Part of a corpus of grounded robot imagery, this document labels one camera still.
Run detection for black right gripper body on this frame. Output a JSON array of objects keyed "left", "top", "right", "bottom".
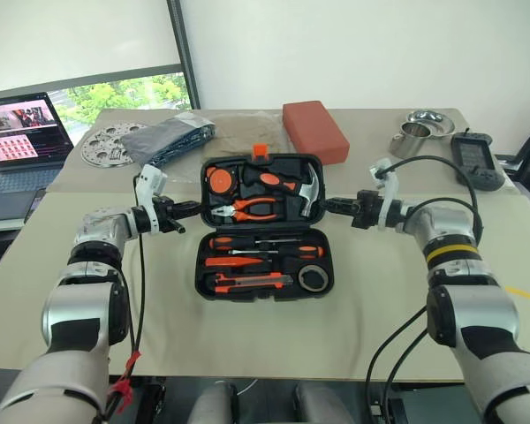
[{"left": 350, "top": 190, "right": 383, "bottom": 231}]

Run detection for black orange handled screwdriver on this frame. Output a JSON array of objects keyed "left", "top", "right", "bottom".
[
  {"left": 208, "top": 237, "right": 302, "bottom": 252},
  {"left": 228, "top": 245, "right": 326, "bottom": 261}
]

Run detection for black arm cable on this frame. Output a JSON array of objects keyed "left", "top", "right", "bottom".
[
  {"left": 101, "top": 174, "right": 148, "bottom": 420},
  {"left": 373, "top": 155, "right": 486, "bottom": 242}
]

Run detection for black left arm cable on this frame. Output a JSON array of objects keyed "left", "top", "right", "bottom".
[{"left": 101, "top": 174, "right": 148, "bottom": 420}]

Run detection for steel cup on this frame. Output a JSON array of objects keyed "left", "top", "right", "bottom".
[{"left": 388, "top": 121, "right": 435, "bottom": 159}]

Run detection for black handheld screen device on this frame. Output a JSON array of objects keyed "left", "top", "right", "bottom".
[{"left": 450, "top": 127, "right": 505, "bottom": 193}]

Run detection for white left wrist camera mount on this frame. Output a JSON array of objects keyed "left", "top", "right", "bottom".
[{"left": 134, "top": 163, "right": 170, "bottom": 233}]

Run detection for claw hammer black orange handle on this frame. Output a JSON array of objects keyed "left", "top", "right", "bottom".
[{"left": 242, "top": 162, "right": 322, "bottom": 218}]

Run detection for orange black tape measure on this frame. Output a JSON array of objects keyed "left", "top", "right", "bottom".
[{"left": 205, "top": 166, "right": 240, "bottom": 196}]

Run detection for black plastic tool case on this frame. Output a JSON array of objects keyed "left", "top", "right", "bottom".
[{"left": 193, "top": 143, "right": 336, "bottom": 304}]

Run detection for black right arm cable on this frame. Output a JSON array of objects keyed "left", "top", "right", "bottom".
[{"left": 373, "top": 155, "right": 486, "bottom": 242}]

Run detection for black orange utility knife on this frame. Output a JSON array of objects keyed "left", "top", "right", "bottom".
[{"left": 202, "top": 272, "right": 295, "bottom": 295}]

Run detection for orange handled pliers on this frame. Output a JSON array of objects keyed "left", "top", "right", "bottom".
[{"left": 210, "top": 197, "right": 278, "bottom": 223}]

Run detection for red brown rectangular block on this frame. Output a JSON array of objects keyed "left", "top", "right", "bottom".
[{"left": 281, "top": 100, "right": 352, "bottom": 165}]

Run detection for yellow floor tape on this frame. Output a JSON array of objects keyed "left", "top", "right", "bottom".
[{"left": 504, "top": 284, "right": 530, "bottom": 304}]

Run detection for open laptop with pink screen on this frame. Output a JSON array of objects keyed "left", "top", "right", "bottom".
[{"left": 0, "top": 91, "right": 75, "bottom": 223}]

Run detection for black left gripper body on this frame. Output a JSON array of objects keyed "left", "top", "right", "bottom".
[{"left": 154, "top": 198, "right": 188, "bottom": 236}]

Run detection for black hanging cable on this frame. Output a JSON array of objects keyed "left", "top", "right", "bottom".
[
  {"left": 364, "top": 305, "right": 428, "bottom": 419},
  {"left": 382, "top": 327, "right": 430, "bottom": 424}
]

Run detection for shiny steel dish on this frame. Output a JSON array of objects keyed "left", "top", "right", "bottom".
[{"left": 405, "top": 109, "right": 457, "bottom": 139}]

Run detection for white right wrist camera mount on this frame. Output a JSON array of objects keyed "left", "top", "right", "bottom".
[{"left": 369, "top": 157, "right": 404, "bottom": 231}]

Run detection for orange tester screwdriver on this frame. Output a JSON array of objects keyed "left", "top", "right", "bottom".
[{"left": 204, "top": 256, "right": 273, "bottom": 268}]

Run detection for beige table cover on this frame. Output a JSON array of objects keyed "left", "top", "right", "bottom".
[
  {"left": 0, "top": 190, "right": 530, "bottom": 383},
  {"left": 46, "top": 107, "right": 519, "bottom": 196}
]

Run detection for round perforated metal disc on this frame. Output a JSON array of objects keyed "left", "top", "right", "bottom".
[{"left": 79, "top": 122, "right": 149, "bottom": 169}]

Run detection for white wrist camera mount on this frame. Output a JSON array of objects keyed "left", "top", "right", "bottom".
[
  {"left": 134, "top": 163, "right": 170, "bottom": 233},
  {"left": 369, "top": 157, "right": 404, "bottom": 231}
]

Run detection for grey bag with blue cloth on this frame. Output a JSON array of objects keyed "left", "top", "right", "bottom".
[{"left": 120, "top": 111, "right": 216, "bottom": 166}]

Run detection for grey window frame post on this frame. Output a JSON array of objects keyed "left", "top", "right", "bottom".
[{"left": 166, "top": 0, "right": 202, "bottom": 111}]

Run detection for grey rounded cylinder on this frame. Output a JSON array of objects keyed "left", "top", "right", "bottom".
[
  {"left": 186, "top": 381, "right": 240, "bottom": 424},
  {"left": 294, "top": 381, "right": 355, "bottom": 424}
]

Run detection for white roller blind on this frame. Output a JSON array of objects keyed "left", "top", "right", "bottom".
[{"left": 0, "top": 0, "right": 183, "bottom": 95}]

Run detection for black electrical tape roll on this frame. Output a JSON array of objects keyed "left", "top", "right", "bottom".
[{"left": 297, "top": 264, "right": 330, "bottom": 294}]

